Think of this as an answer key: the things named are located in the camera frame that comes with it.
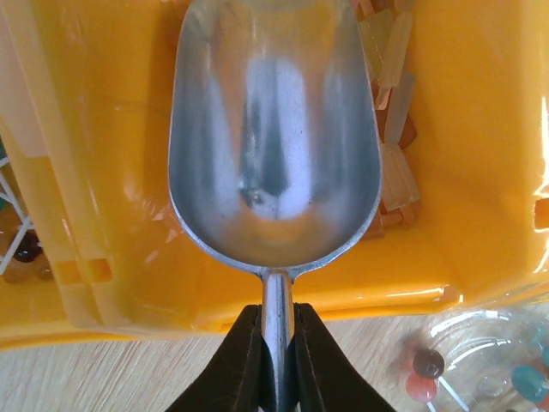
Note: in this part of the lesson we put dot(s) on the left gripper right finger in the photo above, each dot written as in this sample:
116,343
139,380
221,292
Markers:
326,379

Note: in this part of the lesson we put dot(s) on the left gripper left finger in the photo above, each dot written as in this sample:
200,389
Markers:
233,380

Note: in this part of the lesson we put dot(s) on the yellow bin with gummies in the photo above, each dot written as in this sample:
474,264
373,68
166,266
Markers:
85,105

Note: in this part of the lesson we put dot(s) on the metal scoop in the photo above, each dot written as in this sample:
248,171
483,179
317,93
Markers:
274,164

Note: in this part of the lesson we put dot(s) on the yellow bin with lollipops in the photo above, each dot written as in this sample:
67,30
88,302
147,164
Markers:
22,254

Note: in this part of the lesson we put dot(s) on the clear plastic jar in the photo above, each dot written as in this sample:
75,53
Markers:
477,360

